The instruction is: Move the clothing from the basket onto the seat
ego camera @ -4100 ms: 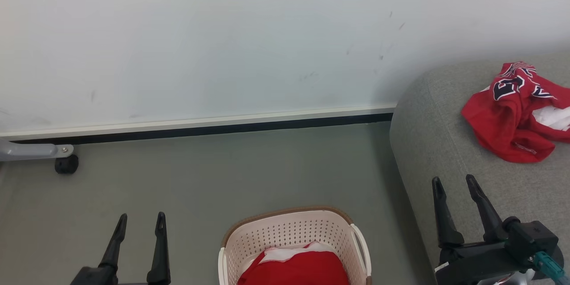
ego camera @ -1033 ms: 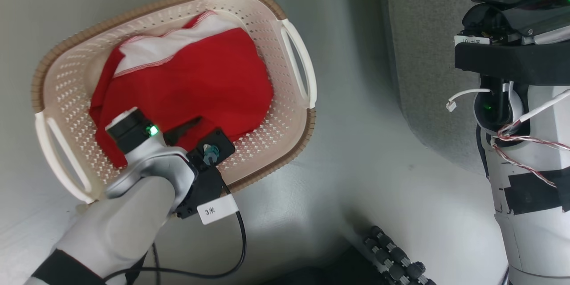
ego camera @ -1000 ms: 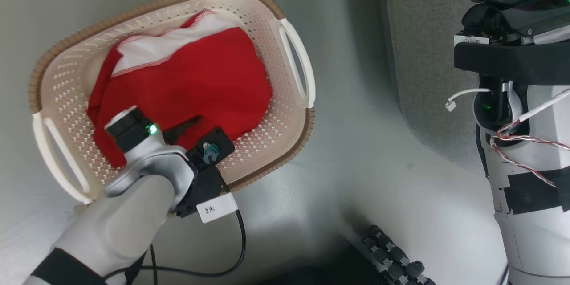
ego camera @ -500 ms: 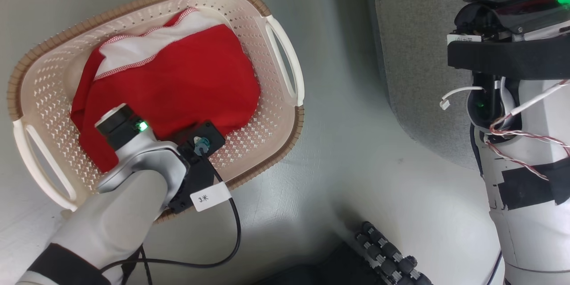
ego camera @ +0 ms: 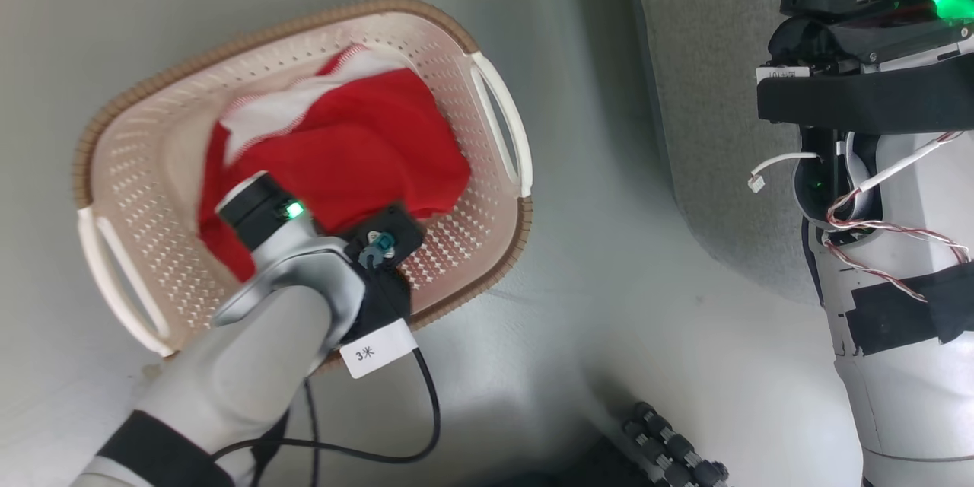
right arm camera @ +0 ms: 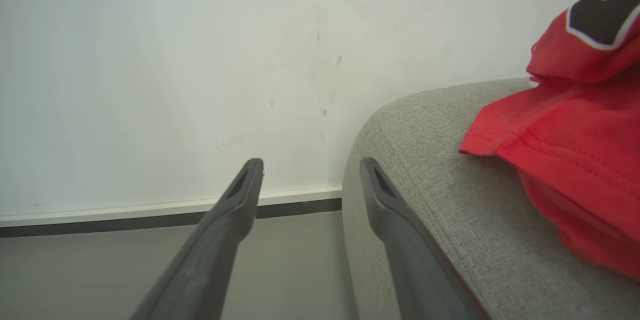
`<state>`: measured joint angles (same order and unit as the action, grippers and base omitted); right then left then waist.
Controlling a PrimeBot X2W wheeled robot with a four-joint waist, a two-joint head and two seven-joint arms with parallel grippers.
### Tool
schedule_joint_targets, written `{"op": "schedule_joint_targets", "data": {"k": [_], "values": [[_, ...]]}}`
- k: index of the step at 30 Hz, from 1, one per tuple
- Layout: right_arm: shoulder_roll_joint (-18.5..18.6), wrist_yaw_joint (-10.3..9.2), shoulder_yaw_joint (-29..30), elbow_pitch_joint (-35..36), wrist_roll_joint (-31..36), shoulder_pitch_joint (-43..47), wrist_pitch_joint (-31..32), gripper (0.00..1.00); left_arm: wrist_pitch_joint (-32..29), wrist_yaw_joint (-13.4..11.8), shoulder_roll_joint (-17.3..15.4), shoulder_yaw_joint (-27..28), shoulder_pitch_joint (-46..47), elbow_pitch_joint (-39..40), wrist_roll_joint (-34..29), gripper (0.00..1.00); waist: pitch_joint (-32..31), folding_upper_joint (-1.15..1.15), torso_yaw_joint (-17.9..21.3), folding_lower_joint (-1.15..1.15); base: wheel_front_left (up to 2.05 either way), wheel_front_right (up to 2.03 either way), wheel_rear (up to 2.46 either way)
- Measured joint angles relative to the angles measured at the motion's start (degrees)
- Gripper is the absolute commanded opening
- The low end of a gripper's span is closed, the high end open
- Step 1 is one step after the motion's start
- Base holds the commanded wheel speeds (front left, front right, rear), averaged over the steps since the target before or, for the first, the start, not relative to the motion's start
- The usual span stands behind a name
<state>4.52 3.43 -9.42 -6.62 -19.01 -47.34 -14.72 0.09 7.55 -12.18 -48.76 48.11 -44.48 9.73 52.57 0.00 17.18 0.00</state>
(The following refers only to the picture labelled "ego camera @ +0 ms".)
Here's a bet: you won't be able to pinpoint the teal-plug left camera cable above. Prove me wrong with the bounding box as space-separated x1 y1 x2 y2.
211 231 444 466

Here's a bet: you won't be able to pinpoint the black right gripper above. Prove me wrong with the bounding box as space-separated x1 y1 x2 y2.
766 0 974 78

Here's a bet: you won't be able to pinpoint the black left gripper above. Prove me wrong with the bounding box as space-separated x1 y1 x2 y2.
344 262 416 345

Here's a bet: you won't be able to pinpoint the red white twisted wires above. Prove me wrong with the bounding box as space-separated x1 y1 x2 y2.
824 131 972 304

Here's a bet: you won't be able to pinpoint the red white sports jersey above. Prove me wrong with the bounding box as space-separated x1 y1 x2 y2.
196 43 473 284

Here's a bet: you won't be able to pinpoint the white wire with connector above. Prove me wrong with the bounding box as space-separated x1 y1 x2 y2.
747 151 823 196

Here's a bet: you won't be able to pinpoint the cream perforated laundry basket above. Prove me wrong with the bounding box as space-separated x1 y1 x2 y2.
72 0 535 379

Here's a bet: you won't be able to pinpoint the small white printed label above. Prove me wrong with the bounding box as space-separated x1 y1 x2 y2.
755 65 812 87

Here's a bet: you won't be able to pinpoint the grey fabric sofa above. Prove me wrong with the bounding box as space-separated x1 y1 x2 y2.
619 0 974 307

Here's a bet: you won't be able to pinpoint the thin black cable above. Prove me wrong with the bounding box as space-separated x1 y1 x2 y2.
301 377 322 487

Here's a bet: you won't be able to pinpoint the white cable length label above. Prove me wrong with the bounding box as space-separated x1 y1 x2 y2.
339 318 420 380

